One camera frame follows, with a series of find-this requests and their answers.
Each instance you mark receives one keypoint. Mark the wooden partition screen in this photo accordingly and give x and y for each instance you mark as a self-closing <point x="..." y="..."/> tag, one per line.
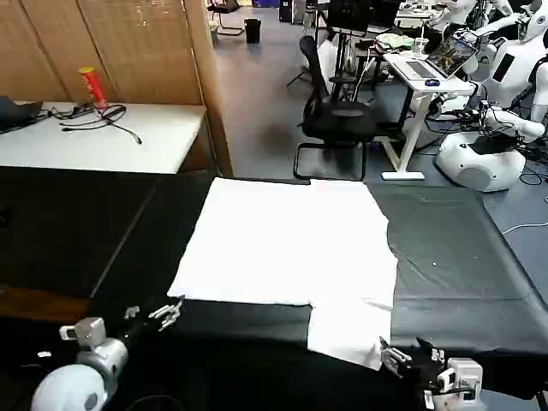
<point x="137" y="47"/>

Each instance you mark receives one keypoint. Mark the white shirt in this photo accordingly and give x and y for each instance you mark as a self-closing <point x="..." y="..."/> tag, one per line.
<point x="278" y="240"/>

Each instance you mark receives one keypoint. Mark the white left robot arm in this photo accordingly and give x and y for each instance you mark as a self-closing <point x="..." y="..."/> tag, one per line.
<point x="68" y="385"/>

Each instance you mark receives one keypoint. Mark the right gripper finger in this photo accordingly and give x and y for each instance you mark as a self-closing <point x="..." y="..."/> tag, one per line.
<point x="396" y="357"/>
<point x="432" y="351"/>

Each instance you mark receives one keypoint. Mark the black trash bin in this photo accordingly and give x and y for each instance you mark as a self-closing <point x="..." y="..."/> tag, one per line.
<point x="253" y="31"/>

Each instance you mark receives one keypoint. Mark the black monitor on stand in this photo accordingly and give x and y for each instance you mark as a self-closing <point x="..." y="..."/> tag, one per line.
<point x="349" y="17"/>

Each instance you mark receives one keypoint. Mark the white standing desk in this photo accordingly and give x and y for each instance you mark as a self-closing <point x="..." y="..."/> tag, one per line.
<point x="421" y="81"/>

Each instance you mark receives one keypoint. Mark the white wheeled robot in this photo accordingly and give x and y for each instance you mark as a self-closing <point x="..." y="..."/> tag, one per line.
<point x="484" y="164"/>

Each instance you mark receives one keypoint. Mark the black power strip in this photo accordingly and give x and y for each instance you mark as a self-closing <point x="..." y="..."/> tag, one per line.
<point x="81" y="110"/>

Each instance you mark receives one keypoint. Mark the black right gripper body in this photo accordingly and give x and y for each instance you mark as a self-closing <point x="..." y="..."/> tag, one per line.
<point x="424" y="368"/>

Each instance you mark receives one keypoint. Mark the red can yellow lid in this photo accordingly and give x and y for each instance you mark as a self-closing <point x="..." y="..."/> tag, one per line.
<point x="93" y="85"/>

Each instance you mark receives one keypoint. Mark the silver open laptop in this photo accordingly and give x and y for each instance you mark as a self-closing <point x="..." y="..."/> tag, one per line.
<point x="449" y="55"/>

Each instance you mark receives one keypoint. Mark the clear plastic cup with straw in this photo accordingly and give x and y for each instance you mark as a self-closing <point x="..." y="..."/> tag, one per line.
<point x="420" y="47"/>

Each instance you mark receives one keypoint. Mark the black table cover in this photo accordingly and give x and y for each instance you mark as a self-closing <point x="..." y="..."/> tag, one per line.
<point x="449" y="265"/>

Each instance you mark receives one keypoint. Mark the black mesh office chair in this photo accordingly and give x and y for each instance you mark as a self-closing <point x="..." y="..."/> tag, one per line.
<point x="338" y="122"/>

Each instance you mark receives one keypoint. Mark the dark grey bag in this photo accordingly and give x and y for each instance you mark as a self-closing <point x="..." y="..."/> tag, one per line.
<point x="17" y="112"/>

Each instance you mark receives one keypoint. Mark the white plastic container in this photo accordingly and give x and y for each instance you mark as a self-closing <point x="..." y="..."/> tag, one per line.
<point x="329" y="60"/>

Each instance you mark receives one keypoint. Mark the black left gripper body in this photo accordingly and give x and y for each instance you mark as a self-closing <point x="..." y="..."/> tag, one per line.
<point x="137" y="327"/>

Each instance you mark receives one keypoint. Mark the white side table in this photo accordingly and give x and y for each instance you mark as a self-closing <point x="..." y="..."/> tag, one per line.
<point x="107" y="145"/>

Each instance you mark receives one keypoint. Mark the green and white cloth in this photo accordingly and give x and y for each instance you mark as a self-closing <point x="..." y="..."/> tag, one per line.
<point x="394" y="41"/>

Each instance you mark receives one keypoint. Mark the white humanoid robot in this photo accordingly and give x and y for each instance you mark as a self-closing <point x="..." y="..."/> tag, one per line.
<point x="501" y="19"/>

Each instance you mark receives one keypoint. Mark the blue computer mouse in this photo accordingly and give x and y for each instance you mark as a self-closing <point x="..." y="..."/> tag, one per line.
<point x="432" y="81"/>

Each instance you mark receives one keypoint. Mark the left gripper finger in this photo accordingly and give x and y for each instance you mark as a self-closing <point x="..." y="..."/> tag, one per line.
<point x="169" y="321"/>
<point x="164" y="311"/>

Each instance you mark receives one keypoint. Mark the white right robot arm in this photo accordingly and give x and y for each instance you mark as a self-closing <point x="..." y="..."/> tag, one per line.
<point x="464" y="372"/>

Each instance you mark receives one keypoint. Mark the black cantilever chair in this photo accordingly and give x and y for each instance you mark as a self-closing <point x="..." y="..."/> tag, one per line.
<point x="224" y="13"/>

